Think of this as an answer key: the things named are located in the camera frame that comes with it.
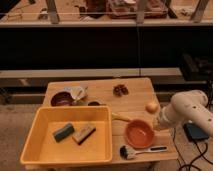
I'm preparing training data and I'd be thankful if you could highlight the orange bowl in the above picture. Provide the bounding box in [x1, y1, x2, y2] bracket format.
[124, 119, 155, 148]

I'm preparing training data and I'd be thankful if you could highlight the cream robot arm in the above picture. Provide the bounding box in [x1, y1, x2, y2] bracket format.
[153, 90, 213, 137]

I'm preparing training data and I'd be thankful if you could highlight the brown pine cone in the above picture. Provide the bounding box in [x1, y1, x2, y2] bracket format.
[113, 84, 129, 97]

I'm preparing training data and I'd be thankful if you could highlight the small dark cup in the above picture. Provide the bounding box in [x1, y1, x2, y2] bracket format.
[88, 101, 100, 106]

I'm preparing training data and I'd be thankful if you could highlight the yellow banana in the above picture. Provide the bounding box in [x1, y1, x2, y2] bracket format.
[112, 113, 131, 122]

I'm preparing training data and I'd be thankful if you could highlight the crumpled white cloth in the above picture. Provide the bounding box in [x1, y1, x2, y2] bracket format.
[64, 86, 87, 102]

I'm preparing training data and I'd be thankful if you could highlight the wooden table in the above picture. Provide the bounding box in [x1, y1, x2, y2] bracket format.
[24, 77, 179, 171]

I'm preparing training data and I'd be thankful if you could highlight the dark red bowl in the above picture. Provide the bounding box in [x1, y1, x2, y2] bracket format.
[51, 92, 74, 106]

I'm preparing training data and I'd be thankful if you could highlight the orange fruit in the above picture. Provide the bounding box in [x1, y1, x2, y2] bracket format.
[145, 101, 158, 114]

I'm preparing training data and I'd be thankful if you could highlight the wooden scrub brush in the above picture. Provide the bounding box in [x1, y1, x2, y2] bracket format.
[72, 123, 96, 145]

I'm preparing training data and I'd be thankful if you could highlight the black bristle brush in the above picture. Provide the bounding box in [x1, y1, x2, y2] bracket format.
[120, 145, 167, 160]

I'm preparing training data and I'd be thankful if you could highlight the yellow plastic bin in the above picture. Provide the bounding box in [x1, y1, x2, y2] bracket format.
[19, 105, 114, 167]

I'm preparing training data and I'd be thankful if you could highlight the black foot pedal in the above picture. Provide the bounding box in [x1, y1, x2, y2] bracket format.
[183, 123, 209, 142]

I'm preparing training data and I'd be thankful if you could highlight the black floor cable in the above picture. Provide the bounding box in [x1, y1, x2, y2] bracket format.
[171, 128, 213, 171]

